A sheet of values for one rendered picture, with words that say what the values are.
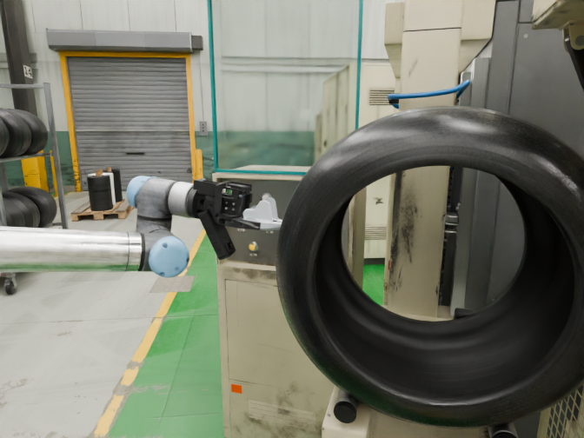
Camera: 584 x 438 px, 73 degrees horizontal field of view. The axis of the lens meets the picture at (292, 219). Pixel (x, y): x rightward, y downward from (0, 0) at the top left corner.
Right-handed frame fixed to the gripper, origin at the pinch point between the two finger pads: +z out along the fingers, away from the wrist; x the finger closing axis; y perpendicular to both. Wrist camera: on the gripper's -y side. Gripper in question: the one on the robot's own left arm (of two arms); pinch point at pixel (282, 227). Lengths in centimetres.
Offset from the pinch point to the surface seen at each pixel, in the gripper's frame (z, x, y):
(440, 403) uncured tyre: 34.6, -12.7, -21.6
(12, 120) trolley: -332, 215, -11
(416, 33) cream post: 19, 28, 44
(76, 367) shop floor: -150, 96, -142
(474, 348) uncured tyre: 44, 13, -24
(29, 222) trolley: -316, 213, -106
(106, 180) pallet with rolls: -433, 451, -113
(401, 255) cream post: 25.4, 27.4, -10.0
